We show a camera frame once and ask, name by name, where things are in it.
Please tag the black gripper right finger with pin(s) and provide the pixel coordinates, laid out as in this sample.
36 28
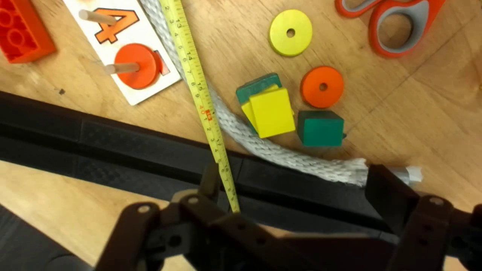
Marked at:
430 227

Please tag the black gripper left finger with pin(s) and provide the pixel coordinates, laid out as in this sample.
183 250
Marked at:
190 226

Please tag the stacked green yellow blocks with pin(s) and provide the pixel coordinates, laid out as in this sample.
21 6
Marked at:
267 105

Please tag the green cube block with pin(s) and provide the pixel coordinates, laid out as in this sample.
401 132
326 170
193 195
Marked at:
320 128

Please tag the orange disc on peg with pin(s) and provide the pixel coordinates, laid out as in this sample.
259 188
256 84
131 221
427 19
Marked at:
136 64

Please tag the black long bar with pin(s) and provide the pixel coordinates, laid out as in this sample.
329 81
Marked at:
149 162

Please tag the yellow disc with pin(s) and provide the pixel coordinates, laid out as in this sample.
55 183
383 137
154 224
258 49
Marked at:
291 31

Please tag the yellow tape measure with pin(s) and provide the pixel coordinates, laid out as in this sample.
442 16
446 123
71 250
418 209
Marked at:
196 81

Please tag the white number peg board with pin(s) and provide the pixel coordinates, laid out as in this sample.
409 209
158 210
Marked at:
125 40

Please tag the red lego brick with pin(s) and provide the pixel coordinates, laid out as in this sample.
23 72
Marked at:
23 34

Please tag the orange handled scissors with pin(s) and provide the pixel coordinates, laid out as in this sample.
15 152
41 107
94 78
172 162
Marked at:
395 25

